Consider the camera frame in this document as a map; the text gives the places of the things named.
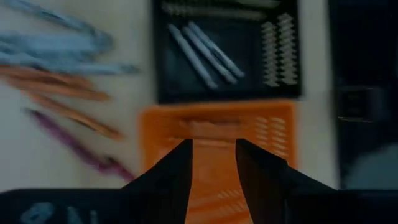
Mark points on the black plastic basket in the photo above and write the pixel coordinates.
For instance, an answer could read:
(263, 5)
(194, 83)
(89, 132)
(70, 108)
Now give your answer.
(248, 90)

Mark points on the magenta crayon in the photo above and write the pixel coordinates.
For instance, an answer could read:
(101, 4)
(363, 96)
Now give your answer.
(71, 140)

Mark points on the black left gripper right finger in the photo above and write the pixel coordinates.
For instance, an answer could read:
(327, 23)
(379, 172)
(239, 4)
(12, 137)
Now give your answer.
(264, 180)

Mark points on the orange plastic basket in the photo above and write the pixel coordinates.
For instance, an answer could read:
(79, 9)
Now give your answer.
(214, 174)

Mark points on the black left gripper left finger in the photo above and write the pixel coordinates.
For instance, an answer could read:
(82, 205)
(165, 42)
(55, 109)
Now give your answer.
(168, 183)

